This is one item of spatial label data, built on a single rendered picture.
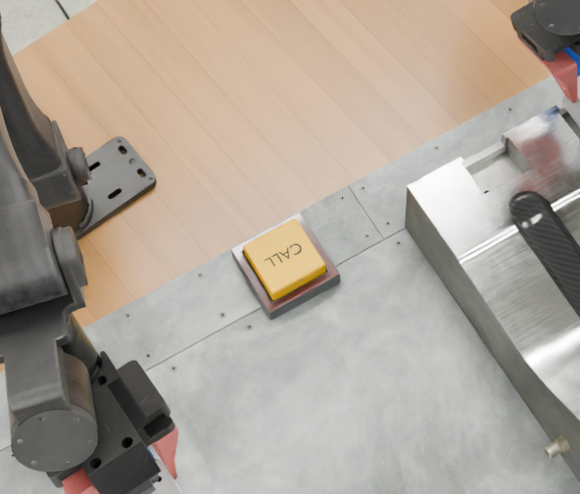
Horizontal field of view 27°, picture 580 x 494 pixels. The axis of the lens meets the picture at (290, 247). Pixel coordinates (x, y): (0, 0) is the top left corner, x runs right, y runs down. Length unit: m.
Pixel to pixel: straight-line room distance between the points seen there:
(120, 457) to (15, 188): 0.19
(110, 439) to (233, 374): 0.35
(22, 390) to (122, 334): 0.42
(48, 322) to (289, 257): 0.39
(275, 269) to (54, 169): 0.23
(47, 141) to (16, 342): 0.30
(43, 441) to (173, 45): 0.64
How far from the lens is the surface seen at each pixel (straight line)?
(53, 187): 1.14
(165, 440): 0.95
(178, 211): 1.26
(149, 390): 0.95
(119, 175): 1.28
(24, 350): 0.84
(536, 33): 1.09
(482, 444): 1.16
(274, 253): 1.19
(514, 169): 1.20
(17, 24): 2.43
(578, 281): 1.14
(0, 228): 0.84
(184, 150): 1.30
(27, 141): 1.10
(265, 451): 1.16
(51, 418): 0.82
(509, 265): 1.13
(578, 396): 1.08
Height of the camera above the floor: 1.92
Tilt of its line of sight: 65 degrees down
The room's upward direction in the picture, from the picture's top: 9 degrees counter-clockwise
